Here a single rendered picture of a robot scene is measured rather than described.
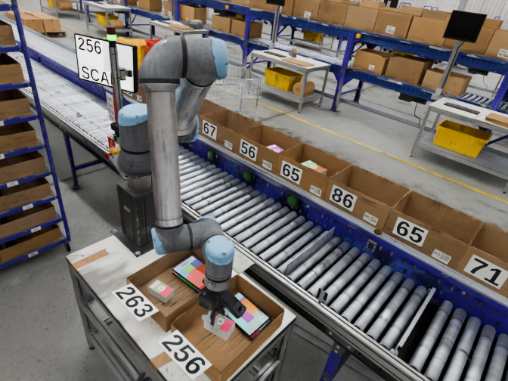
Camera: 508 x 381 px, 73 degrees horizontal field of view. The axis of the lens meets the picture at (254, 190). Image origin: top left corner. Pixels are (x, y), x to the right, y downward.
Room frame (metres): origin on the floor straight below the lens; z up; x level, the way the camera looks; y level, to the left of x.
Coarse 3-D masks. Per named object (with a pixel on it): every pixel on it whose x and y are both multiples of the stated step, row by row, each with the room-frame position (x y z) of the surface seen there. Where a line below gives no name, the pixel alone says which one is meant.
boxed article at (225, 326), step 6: (222, 318) 0.80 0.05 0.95; (228, 318) 0.81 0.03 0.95; (204, 324) 0.79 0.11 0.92; (222, 324) 0.78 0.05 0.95; (228, 324) 0.78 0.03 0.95; (234, 324) 0.79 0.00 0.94; (210, 330) 0.78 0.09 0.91; (216, 330) 0.77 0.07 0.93; (222, 330) 0.76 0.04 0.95; (228, 330) 0.76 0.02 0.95; (222, 336) 0.75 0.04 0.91; (228, 336) 0.76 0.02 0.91
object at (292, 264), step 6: (324, 234) 1.55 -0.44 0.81; (330, 234) 1.61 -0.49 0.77; (318, 240) 1.50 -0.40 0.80; (324, 240) 1.56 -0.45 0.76; (312, 246) 1.45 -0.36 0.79; (318, 246) 1.52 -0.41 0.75; (306, 252) 1.41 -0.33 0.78; (312, 252) 1.47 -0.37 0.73; (300, 258) 1.37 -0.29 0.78; (306, 258) 1.42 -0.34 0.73; (288, 264) 1.28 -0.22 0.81; (294, 264) 1.33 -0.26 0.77; (300, 264) 1.38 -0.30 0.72; (288, 270) 1.29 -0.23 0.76
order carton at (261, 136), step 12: (240, 132) 2.31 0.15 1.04; (252, 132) 2.42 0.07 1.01; (264, 132) 2.49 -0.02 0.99; (276, 132) 2.42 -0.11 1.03; (252, 144) 2.18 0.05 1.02; (264, 144) 2.48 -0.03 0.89; (276, 144) 2.41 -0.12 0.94; (288, 144) 2.34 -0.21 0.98; (264, 156) 2.11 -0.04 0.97; (276, 156) 2.05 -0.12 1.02; (264, 168) 2.10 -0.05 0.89; (276, 168) 2.04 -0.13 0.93
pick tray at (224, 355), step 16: (240, 288) 1.11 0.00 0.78; (256, 288) 1.06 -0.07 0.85; (256, 304) 1.04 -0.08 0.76; (272, 304) 1.00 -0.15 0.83; (176, 320) 0.85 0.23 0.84; (192, 320) 0.91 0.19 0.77; (272, 320) 0.97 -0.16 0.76; (192, 336) 0.84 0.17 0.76; (208, 336) 0.85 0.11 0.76; (240, 336) 0.87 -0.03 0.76; (256, 336) 0.88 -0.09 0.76; (208, 352) 0.78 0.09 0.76; (224, 352) 0.79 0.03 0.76; (240, 352) 0.80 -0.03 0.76; (208, 368) 0.69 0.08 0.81; (224, 368) 0.68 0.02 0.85
